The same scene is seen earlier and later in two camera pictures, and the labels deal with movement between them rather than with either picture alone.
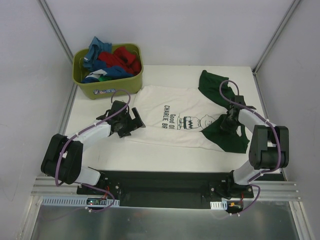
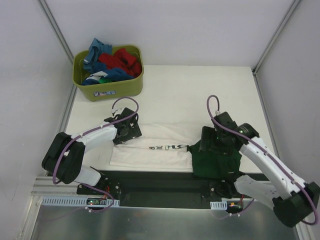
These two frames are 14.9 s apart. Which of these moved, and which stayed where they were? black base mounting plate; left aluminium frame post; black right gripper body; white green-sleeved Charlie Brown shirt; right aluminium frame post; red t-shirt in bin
Moved: black right gripper body; white green-sleeved Charlie Brown shirt
Stayed: red t-shirt in bin; left aluminium frame post; right aluminium frame post; black base mounting plate
